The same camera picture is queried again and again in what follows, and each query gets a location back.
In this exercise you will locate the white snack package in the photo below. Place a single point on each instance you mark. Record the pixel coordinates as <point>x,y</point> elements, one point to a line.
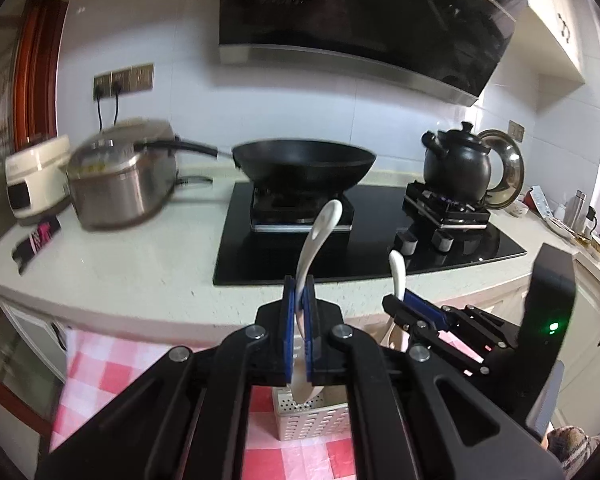
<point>539,202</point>

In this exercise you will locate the steel bottle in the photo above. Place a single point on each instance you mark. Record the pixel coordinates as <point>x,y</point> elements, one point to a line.
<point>575,210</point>

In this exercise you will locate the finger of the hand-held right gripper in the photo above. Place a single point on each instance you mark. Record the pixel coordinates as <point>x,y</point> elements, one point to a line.
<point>425,305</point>
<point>405,316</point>

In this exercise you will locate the steel pot lid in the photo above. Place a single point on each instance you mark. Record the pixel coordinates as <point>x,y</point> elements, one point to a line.
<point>510,175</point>

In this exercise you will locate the short white ceramic spoon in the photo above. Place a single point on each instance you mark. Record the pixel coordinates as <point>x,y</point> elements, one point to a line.
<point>397,275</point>

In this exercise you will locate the black wok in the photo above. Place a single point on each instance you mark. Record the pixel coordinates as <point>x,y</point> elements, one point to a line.
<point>305,162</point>

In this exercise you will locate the white kitchen appliance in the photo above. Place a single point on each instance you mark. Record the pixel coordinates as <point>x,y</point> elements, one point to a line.
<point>30,180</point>

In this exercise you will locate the small gold wall socket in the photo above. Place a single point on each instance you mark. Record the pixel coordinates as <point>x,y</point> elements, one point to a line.
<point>516,131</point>

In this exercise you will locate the red wooden door frame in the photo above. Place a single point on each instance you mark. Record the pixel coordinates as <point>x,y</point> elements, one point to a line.
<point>40,70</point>

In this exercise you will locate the pink checkered tablecloth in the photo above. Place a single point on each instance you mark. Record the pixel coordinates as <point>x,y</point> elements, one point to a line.
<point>95,385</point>

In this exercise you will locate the gold wall socket strip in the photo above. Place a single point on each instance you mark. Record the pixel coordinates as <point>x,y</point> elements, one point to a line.
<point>125,79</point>

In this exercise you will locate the black glass gas hob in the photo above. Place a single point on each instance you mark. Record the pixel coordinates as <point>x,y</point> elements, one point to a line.
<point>240,250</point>

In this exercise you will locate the black range hood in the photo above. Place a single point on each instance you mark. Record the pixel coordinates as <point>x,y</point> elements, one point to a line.
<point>360,15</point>

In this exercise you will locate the small white bowl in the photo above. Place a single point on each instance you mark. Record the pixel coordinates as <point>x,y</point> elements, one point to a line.
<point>519,209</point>

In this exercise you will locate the grey brown knitted cloth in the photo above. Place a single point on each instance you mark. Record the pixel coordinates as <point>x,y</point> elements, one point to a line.
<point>572,447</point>

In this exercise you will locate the long white ceramic spoon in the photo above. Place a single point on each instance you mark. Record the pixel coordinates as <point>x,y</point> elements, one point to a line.
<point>314,245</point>

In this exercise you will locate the white perforated utensil holder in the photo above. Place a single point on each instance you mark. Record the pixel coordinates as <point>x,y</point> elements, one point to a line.
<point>310,420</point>

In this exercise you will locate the black clay kettle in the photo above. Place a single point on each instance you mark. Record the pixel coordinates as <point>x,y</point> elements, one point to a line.
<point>455,165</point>

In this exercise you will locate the black burner pan support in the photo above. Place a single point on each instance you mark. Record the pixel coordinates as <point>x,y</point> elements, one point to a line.
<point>450,215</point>
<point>280,212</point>

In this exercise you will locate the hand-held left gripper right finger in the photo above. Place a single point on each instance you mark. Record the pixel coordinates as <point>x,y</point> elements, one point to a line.
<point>310,330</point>

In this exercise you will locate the silver rice cooker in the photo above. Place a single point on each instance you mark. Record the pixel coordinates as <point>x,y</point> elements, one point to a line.
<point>120,185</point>

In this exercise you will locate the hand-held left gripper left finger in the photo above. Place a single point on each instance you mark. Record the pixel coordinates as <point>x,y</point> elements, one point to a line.
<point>290,325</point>

